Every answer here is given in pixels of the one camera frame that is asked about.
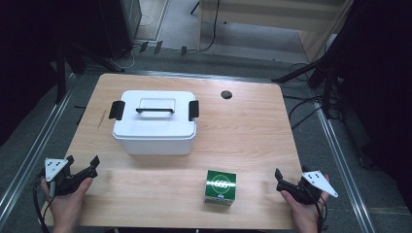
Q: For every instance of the white plastic storage box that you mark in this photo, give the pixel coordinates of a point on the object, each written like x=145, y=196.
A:
x=155, y=147

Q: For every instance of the metal floor rail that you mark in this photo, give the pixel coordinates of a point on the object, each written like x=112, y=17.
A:
x=32, y=152
x=343, y=171

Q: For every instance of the person's left hand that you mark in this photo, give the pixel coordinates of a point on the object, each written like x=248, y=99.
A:
x=66, y=207

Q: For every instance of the white lid with black latches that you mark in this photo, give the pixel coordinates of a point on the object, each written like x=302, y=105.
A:
x=155, y=126

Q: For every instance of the person's right hand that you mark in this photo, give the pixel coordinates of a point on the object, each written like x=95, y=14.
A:
x=306, y=213

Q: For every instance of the black floor tape strip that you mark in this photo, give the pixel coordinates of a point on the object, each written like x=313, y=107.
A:
x=143, y=47
x=183, y=51
x=158, y=47

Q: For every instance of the black metal stand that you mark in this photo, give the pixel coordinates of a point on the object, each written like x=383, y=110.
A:
x=327, y=81
x=61, y=74

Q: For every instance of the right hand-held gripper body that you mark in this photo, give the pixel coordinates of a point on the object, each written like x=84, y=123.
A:
x=319, y=183

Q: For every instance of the light wooden furniture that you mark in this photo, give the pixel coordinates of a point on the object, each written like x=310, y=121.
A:
x=259, y=14

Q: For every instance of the black curtain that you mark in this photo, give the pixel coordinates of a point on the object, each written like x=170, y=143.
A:
x=26, y=64
x=382, y=97

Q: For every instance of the green carton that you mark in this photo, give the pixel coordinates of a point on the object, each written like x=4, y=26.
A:
x=221, y=187

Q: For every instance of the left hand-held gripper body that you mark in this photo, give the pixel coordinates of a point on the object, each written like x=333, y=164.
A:
x=54, y=166

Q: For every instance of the dark cabinet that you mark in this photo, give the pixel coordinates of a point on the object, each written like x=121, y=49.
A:
x=120, y=26

